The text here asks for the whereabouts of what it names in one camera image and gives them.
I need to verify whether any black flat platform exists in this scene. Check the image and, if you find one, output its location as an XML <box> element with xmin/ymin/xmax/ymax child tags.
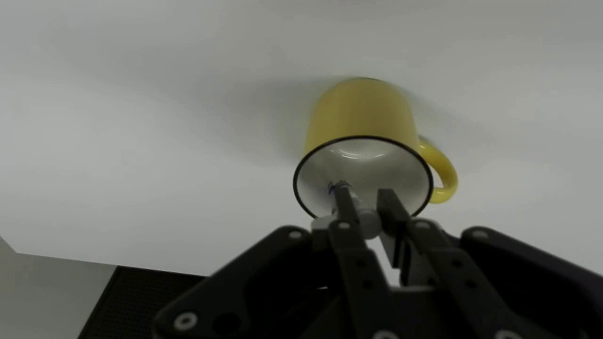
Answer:
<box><xmin>78</xmin><ymin>263</ymin><xmax>212</xmax><ymax>339</ymax></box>

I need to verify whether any grey pen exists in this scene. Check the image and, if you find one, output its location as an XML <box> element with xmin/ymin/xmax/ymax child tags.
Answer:
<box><xmin>311</xmin><ymin>178</ymin><xmax>400</xmax><ymax>286</ymax></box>

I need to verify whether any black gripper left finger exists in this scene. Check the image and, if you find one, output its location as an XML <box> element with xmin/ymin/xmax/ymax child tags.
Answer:
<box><xmin>149</xmin><ymin>180</ymin><xmax>406</xmax><ymax>339</ymax></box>

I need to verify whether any yellow enamel mug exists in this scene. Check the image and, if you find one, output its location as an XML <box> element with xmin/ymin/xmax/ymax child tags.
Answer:
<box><xmin>291</xmin><ymin>75</ymin><xmax>460</xmax><ymax>220</ymax></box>

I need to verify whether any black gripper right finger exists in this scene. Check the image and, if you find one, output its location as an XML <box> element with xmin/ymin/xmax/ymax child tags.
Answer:
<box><xmin>375</xmin><ymin>186</ymin><xmax>603</xmax><ymax>339</ymax></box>

